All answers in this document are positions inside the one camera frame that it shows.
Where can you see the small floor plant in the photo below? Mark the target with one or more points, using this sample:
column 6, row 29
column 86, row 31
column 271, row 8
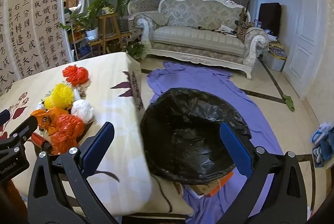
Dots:
column 134, row 50

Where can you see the wooden plant stand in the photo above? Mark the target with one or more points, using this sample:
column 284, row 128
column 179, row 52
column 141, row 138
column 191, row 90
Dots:
column 109, row 23

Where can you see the black-lined trash bin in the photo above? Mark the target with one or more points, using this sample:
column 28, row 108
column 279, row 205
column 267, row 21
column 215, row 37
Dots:
column 188, row 140

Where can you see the yellow plastic bag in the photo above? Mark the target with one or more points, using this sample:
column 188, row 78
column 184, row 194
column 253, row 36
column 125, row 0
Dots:
column 61, row 96

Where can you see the calligraphy paper sheet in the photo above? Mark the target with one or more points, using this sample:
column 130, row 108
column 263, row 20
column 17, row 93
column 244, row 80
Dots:
column 5, row 56
column 21, row 30
column 49, row 17

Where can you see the white door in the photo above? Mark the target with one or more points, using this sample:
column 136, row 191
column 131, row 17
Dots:
column 305, row 30

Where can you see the red foam net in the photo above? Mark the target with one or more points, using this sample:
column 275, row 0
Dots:
column 75, row 75

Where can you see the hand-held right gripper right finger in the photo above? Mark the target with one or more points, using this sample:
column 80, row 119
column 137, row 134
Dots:
column 234, row 145

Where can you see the clear storage box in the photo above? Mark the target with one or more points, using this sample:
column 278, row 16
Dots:
column 275, row 62

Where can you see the small cream planter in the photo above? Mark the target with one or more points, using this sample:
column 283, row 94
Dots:
column 107, row 11

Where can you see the cardboard box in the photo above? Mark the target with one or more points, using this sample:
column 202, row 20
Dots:
column 208, row 184

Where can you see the dark toy rifle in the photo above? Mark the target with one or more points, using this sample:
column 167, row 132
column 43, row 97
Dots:
column 242, row 15

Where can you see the brown white twisted wrapper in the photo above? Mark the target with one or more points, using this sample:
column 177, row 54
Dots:
column 82, row 93

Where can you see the loose papers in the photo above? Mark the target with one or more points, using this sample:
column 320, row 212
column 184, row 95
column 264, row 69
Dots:
column 224, row 30

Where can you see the blue white shoes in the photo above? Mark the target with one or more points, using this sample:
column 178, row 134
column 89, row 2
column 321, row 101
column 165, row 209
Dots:
column 322, row 131

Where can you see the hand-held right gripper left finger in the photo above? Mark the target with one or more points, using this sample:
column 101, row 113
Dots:
column 99, row 143

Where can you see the potted plant white pot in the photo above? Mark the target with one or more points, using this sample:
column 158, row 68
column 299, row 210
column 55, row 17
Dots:
column 91, row 33

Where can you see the ornate white armchair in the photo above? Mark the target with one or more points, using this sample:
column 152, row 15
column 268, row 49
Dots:
column 142, row 4

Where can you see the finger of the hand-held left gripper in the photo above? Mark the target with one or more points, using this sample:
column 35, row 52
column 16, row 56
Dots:
column 26, row 127
column 4, row 116

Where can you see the purple floor cloth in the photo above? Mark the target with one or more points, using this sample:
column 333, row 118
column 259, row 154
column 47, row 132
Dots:
column 198, row 77

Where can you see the floral cream tablecloth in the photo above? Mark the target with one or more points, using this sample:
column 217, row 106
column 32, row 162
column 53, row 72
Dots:
column 104, row 77

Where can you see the orange plastic bag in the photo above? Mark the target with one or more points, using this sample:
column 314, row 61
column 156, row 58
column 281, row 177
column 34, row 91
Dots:
column 67, row 132

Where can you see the white plastic bag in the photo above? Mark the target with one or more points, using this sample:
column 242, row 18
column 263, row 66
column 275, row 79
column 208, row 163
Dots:
column 82, row 110

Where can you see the green slippers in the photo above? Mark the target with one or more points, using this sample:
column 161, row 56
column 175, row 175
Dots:
column 289, row 103

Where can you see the ornate white sofa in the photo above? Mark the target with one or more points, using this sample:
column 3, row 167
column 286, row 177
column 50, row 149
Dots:
column 198, row 41

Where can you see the tiger striped cloth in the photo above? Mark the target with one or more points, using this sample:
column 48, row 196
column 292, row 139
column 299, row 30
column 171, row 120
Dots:
column 245, row 29

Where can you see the orange printed wrapper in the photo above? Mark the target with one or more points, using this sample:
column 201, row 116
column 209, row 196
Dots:
column 48, row 118

